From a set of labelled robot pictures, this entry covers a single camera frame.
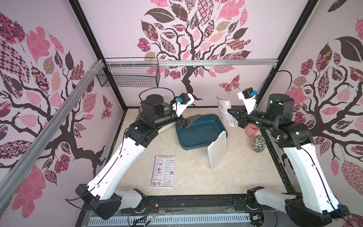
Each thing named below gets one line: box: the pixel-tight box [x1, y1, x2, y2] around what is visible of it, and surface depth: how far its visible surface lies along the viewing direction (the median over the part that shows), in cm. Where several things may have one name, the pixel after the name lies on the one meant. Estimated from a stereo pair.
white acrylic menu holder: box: [200, 130, 227, 170], surface depth 81 cm
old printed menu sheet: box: [149, 155, 176, 190], surface depth 87 cm
